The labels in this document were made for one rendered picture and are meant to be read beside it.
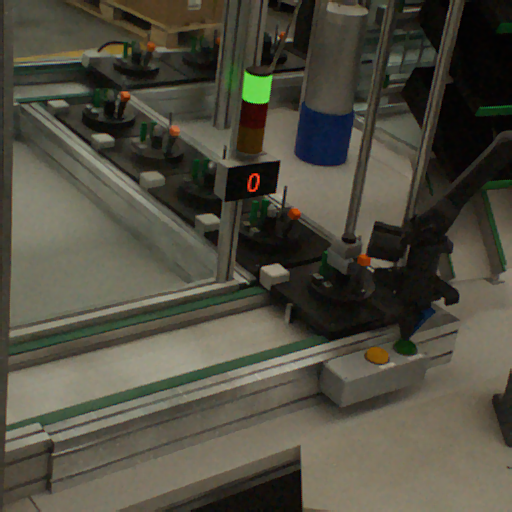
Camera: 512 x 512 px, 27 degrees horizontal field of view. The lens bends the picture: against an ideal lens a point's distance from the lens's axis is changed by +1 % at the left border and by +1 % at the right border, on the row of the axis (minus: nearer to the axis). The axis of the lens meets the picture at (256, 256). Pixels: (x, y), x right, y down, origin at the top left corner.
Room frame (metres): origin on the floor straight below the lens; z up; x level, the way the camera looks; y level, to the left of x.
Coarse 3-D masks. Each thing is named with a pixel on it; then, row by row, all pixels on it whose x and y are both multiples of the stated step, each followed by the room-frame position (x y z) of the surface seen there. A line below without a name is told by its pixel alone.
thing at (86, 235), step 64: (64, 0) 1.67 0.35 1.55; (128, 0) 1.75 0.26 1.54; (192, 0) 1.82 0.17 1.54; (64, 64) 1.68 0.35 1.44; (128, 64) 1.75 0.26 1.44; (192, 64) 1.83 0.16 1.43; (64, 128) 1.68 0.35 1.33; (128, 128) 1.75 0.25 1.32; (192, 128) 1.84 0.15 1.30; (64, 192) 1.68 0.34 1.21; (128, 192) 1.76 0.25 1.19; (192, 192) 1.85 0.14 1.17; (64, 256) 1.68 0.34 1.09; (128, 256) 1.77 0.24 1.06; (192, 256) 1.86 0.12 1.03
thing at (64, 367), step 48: (192, 288) 1.86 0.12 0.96; (48, 336) 1.63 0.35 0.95; (96, 336) 1.66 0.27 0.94; (144, 336) 1.73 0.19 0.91; (192, 336) 1.75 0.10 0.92; (240, 336) 1.77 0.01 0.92; (288, 336) 1.80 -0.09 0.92; (48, 384) 1.53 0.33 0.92; (96, 384) 1.55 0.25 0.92; (144, 384) 1.57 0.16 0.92
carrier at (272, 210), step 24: (240, 216) 2.20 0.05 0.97; (264, 216) 2.13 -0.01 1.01; (288, 216) 2.24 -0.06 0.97; (240, 240) 2.08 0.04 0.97; (264, 240) 2.05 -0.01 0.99; (288, 240) 2.07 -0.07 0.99; (312, 240) 2.13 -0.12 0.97; (240, 264) 1.98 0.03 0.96; (264, 264) 1.98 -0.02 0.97; (288, 264) 2.00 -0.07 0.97
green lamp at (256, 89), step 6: (246, 72) 1.88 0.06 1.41; (246, 78) 1.87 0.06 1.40; (252, 78) 1.86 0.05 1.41; (258, 78) 1.86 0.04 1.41; (264, 78) 1.87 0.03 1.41; (270, 78) 1.88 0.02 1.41; (246, 84) 1.87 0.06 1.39; (252, 84) 1.86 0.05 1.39; (258, 84) 1.86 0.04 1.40; (264, 84) 1.87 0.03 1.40; (270, 84) 1.88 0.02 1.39; (246, 90) 1.87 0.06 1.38; (252, 90) 1.86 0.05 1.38; (258, 90) 1.86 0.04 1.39; (264, 90) 1.87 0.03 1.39; (246, 96) 1.87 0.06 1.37; (252, 96) 1.86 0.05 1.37; (258, 96) 1.86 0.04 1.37; (264, 96) 1.87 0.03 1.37; (258, 102) 1.86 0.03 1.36; (264, 102) 1.87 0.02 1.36
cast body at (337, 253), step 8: (336, 240) 1.91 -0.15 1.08; (344, 240) 1.90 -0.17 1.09; (352, 240) 1.90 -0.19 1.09; (328, 248) 1.95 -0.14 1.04; (336, 248) 1.91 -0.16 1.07; (344, 248) 1.89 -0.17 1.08; (352, 248) 1.90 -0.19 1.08; (360, 248) 1.91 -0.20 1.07; (328, 256) 1.92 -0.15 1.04; (336, 256) 1.90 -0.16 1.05; (344, 256) 1.89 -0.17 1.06; (352, 256) 1.90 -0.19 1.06; (336, 264) 1.90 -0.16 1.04; (344, 264) 1.88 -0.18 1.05; (352, 264) 1.88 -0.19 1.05; (344, 272) 1.88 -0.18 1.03; (352, 272) 1.89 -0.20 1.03
